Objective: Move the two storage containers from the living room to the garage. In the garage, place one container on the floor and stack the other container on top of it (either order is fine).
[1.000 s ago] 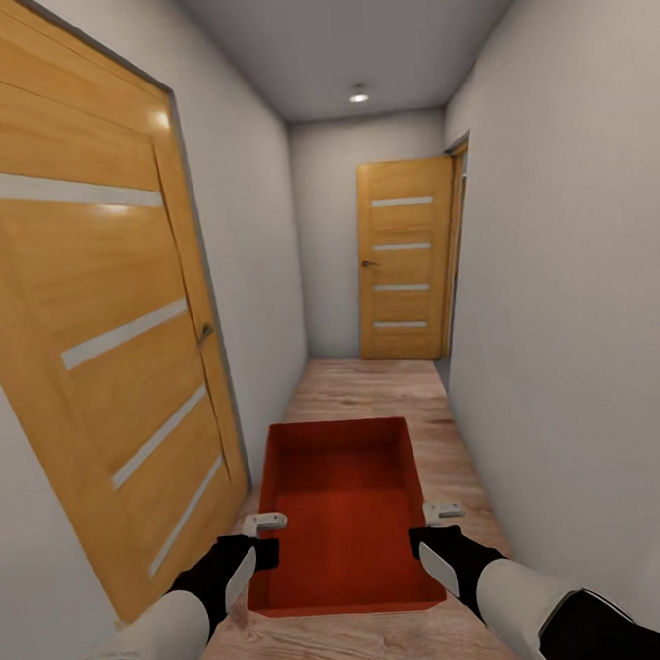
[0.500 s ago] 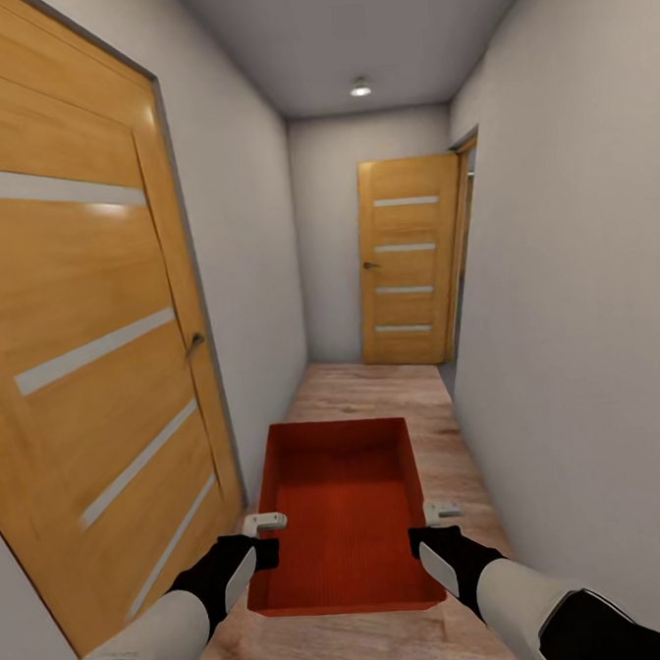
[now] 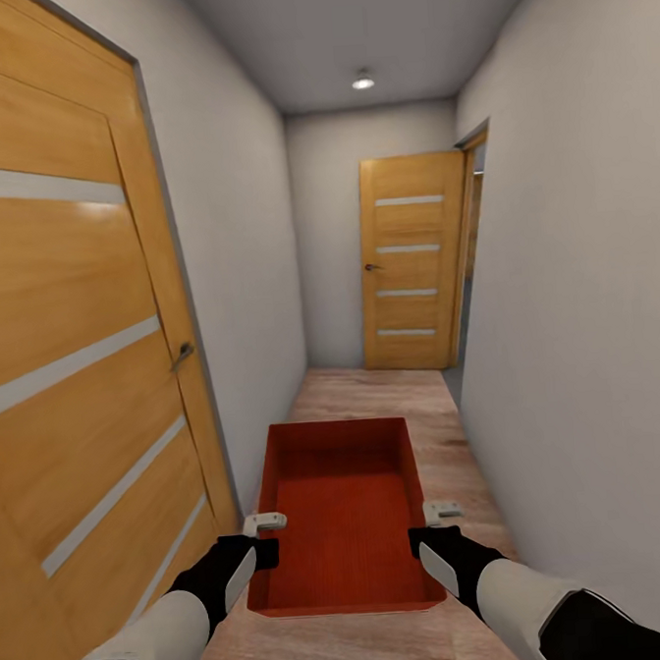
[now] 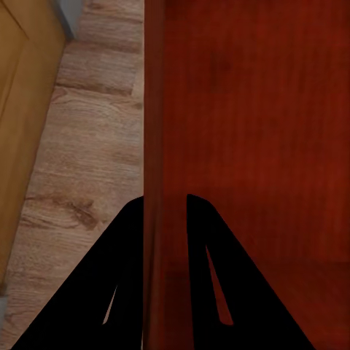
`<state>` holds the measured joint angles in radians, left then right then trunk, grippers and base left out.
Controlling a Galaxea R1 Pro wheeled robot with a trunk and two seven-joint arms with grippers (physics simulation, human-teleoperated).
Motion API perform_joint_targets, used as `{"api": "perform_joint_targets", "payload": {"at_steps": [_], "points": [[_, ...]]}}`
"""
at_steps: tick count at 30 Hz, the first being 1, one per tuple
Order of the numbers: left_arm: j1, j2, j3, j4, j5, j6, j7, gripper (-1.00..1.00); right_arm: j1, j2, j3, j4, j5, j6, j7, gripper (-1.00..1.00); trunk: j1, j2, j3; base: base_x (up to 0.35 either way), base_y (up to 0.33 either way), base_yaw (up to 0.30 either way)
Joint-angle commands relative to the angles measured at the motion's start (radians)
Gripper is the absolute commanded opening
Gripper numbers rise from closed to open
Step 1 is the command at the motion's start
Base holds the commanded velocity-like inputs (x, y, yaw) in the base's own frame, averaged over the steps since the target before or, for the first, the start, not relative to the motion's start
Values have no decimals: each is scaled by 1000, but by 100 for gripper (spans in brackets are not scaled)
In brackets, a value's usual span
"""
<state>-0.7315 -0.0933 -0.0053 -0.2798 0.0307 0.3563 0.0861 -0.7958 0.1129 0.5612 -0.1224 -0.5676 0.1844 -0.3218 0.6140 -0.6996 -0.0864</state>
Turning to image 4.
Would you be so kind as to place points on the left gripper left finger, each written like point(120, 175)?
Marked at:
point(100, 305)

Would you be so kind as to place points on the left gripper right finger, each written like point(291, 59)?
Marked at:
point(261, 321)

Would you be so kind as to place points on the storage box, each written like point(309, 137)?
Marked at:
point(247, 105)

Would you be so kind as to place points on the door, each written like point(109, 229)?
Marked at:
point(31, 48)

